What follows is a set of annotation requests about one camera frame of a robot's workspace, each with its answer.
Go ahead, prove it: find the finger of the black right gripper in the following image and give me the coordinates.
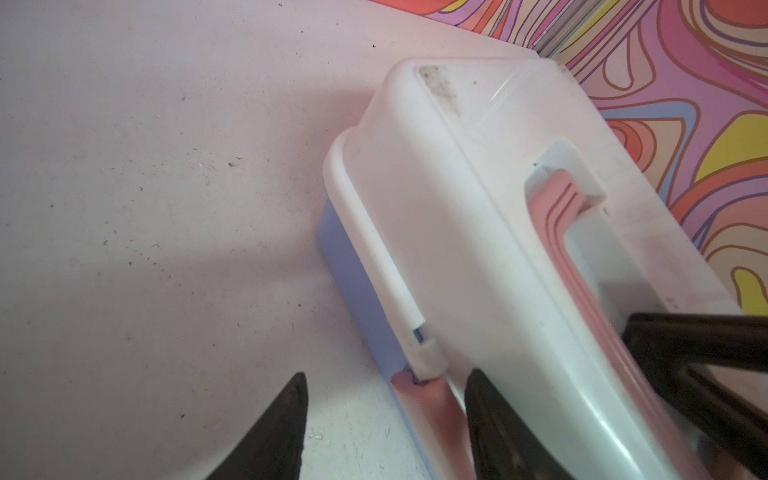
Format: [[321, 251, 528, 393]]
[[622, 313, 767, 479]]

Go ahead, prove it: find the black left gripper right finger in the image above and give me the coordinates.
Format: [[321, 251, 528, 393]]
[[464, 369, 573, 480]]

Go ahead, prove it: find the white pink tool box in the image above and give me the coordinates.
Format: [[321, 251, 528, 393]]
[[317, 58, 740, 479]]

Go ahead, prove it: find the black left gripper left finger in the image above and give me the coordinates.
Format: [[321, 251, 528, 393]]
[[207, 372, 309, 480]]

